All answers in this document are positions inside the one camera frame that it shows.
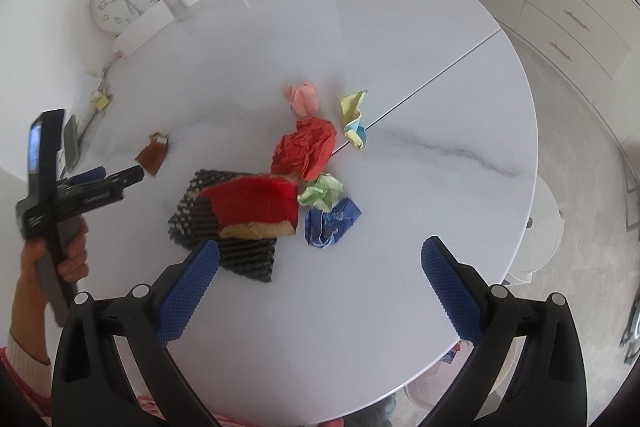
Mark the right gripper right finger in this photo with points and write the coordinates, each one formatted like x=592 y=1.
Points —
x=548 y=386

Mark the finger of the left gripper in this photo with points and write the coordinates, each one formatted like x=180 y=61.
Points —
x=90 y=176
x=112 y=187

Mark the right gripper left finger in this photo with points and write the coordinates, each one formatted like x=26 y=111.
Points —
x=90 y=385

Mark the brown snack wrapper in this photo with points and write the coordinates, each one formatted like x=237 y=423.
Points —
x=152 y=156

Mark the black foam net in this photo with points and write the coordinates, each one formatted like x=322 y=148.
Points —
x=194 y=222

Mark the red paper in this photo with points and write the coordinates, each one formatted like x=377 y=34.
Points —
x=306 y=151

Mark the pink paper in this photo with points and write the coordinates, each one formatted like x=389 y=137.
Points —
x=303 y=100

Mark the green paper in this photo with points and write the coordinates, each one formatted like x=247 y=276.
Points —
x=322 y=194

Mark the yellow blue paper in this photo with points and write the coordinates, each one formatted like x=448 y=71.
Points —
x=354 y=130

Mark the pink white trash bin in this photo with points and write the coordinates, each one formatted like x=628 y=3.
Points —
x=427 y=389

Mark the person's left hand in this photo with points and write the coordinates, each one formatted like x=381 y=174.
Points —
x=72 y=269

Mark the keys with yellow tag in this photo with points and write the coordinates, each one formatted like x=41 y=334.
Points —
x=100 y=100

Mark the white plastic stool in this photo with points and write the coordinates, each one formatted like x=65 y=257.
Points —
x=542 y=237

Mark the white box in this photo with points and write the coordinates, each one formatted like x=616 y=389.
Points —
x=154 y=20

